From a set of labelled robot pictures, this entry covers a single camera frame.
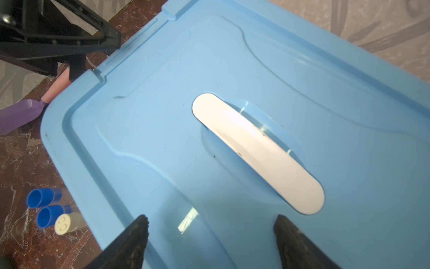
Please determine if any blue capped test tube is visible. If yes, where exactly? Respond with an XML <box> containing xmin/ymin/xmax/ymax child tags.
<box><xmin>37</xmin><ymin>205</ymin><xmax>73</xmax><ymax>229</ymax></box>
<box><xmin>26</xmin><ymin>188</ymin><xmax>70</xmax><ymax>208</ymax></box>

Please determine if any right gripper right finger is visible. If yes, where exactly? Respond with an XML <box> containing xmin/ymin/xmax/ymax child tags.
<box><xmin>273</xmin><ymin>215</ymin><xmax>339</xmax><ymax>269</ymax></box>

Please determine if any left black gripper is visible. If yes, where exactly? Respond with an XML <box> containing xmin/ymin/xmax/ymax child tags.
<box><xmin>1</xmin><ymin>1</ymin><xmax>122</xmax><ymax>81</ymax></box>

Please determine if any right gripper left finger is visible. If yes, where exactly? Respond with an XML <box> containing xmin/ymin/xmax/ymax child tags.
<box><xmin>86</xmin><ymin>215</ymin><xmax>149</xmax><ymax>269</ymax></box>

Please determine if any white capped test tube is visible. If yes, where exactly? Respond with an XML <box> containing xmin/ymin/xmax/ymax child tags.
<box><xmin>54</xmin><ymin>212</ymin><xmax>88</xmax><ymax>235</ymax></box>

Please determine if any purple scoop pink handle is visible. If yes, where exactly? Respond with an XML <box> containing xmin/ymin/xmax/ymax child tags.
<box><xmin>1</xmin><ymin>68</ymin><xmax>71</xmax><ymax>135</ymax></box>

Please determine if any blue plastic bin lid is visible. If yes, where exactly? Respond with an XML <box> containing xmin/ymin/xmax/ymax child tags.
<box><xmin>41</xmin><ymin>1</ymin><xmax>430</xmax><ymax>269</ymax></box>

